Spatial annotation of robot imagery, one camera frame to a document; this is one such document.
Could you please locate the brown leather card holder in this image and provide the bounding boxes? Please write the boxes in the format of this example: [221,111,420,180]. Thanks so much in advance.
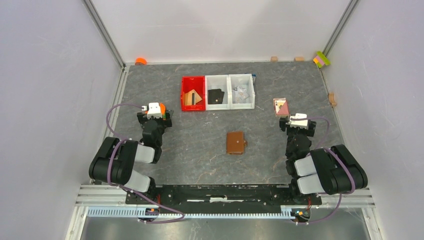
[226,131,248,155]

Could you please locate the dark grey credit card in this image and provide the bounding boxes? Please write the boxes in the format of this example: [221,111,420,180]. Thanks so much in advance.
[207,88,225,105]

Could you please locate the white diamond credit card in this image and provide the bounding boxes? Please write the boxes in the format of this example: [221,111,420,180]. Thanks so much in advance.
[232,85,250,102]

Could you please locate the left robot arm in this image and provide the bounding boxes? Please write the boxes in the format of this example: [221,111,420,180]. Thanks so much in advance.
[88,110,172,204]

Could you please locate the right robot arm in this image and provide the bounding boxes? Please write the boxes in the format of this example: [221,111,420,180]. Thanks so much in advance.
[279,114,368,204]

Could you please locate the playing card box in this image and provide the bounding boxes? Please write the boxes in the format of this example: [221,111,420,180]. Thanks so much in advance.
[273,98,290,117]

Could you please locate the cards in red bin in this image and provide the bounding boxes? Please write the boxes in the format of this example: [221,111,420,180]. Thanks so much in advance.
[183,89,203,106]

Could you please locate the cards in white bin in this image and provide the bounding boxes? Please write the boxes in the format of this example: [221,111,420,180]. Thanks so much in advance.
[232,86,250,104]

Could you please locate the orange tape dispenser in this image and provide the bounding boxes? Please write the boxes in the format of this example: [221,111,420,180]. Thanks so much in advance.
[159,102,167,119]

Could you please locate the red plastic bin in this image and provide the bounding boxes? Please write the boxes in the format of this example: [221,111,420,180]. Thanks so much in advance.
[180,75,206,112]

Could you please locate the wooden arch block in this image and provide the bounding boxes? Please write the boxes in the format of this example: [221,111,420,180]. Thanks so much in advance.
[328,92,337,108]

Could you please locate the white plastic bin left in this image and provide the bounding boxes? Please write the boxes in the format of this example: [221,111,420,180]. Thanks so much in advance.
[205,75,230,111]

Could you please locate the white plastic bin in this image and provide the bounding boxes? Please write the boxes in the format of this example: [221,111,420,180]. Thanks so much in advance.
[205,75,230,111]
[227,73,256,110]

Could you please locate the white plastic bin right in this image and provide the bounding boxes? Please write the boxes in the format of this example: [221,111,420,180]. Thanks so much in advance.
[227,73,256,110]

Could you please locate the wooden block middle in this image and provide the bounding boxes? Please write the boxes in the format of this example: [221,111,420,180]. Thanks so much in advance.
[294,56,305,62]

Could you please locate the colourful toy block stack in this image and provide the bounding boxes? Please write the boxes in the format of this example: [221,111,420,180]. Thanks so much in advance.
[312,51,331,69]

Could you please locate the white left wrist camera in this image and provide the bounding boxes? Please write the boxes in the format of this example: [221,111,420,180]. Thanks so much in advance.
[142,102,162,119]

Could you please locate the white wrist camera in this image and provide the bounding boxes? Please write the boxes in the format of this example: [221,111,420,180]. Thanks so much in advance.
[142,102,162,119]
[287,113,309,129]

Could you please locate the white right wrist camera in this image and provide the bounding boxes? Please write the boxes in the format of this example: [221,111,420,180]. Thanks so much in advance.
[287,113,309,129]

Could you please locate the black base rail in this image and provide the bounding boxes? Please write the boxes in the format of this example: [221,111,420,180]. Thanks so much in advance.
[146,184,322,215]

